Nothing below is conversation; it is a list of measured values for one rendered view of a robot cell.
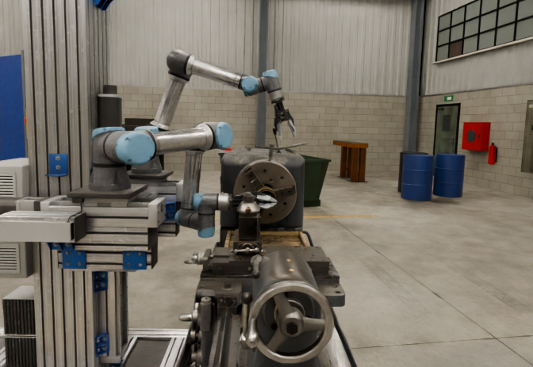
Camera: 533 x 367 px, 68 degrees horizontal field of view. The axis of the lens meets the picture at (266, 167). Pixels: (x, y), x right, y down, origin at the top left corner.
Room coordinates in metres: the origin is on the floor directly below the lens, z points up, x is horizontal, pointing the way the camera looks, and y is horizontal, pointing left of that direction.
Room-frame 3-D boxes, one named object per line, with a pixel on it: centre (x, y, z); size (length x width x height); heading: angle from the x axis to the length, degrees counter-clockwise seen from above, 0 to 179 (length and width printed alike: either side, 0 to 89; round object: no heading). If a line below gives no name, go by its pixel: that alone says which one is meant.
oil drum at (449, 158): (8.30, -3.88, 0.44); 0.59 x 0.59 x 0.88
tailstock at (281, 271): (0.77, -0.05, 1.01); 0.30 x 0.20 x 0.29; 2
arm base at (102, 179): (1.49, 0.60, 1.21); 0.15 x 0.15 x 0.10
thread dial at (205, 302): (1.15, 0.17, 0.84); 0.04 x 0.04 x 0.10; 2
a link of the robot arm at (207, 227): (1.71, 0.27, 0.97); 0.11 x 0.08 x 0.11; 51
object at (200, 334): (1.29, 0.20, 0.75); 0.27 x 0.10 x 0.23; 2
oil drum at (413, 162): (7.86, -3.05, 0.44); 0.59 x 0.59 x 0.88
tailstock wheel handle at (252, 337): (0.60, 0.02, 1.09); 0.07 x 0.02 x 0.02; 2
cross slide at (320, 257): (1.34, 0.00, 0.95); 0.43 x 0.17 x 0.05; 92
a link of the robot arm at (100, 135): (1.48, 0.59, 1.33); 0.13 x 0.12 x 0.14; 51
